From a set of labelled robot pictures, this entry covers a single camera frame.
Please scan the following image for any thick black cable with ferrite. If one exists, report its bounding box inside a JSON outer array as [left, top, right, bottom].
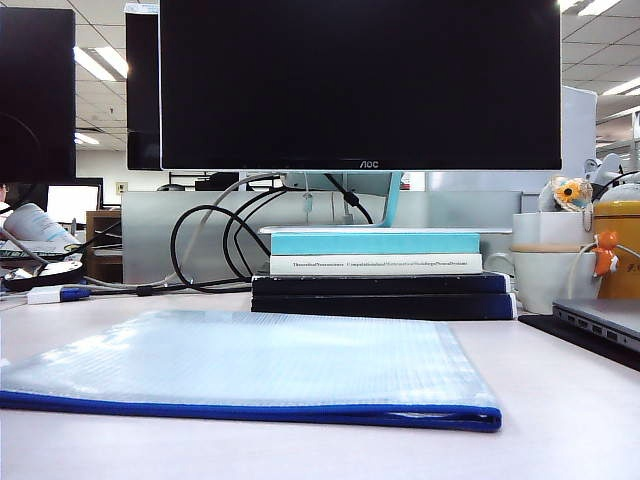
[[323, 172, 374, 226]]

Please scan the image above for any small lit monitor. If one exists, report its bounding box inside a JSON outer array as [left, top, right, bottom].
[[46, 178, 105, 227]]

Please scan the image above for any stack of books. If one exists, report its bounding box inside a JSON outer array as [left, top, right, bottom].
[[121, 190, 524, 285]]

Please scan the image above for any white mug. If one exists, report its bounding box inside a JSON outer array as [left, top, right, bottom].
[[486, 244, 601, 316]]

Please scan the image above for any narrow black monitor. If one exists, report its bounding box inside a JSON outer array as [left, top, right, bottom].
[[124, 10, 162, 172]]

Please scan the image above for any black looped cable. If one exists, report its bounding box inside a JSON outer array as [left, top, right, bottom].
[[89, 185, 292, 297]]

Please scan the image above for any white rolled paper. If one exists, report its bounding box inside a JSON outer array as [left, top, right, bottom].
[[1, 202, 81, 252]]

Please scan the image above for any light blue monitor stand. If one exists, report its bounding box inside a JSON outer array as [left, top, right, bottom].
[[258, 170, 514, 236]]

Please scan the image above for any large black AOC monitor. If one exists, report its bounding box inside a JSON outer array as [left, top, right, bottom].
[[158, 0, 563, 172]]

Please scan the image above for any teal book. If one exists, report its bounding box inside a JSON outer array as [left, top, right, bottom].
[[270, 231, 480, 256]]

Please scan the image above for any crochet sunflower toy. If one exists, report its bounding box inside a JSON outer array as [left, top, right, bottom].
[[537, 174, 595, 214]]

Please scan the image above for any silver laptop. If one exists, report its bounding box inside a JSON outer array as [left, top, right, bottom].
[[551, 297, 640, 354]]

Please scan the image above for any white book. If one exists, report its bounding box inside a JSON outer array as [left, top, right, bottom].
[[269, 253, 484, 276]]

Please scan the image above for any orange fox cable clip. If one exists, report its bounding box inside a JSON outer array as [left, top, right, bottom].
[[592, 229, 622, 278]]

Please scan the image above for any white adapter with blue plug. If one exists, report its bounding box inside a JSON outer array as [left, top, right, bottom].
[[26, 284, 94, 306]]

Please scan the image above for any yellow tin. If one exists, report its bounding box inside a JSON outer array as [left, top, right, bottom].
[[592, 199, 640, 300]]

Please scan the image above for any white square container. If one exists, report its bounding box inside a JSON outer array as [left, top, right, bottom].
[[512, 211, 596, 247]]

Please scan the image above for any thin white cable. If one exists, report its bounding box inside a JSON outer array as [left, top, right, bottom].
[[568, 242, 599, 301]]

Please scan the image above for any black monitor with round base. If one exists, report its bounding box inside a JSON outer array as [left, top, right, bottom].
[[0, 6, 77, 184]]

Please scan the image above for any grey white cable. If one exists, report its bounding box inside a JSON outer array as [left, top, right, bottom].
[[83, 172, 282, 290]]

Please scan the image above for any thin black and blue binder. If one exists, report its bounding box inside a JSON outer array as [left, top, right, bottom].
[[251, 272, 513, 296]]

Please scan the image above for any white partition panel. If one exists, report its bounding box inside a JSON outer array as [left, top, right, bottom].
[[560, 84, 599, 174]]

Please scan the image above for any brown wooden cabinet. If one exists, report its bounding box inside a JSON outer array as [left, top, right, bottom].
[[85, 209, 124, 284]]

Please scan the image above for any transparent file bag blue zipper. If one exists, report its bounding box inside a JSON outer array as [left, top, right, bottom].
[[0, 308, 503, 434]]

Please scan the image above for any black round monitor base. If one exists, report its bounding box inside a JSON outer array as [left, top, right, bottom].
[[3, 261, 86, 293]]

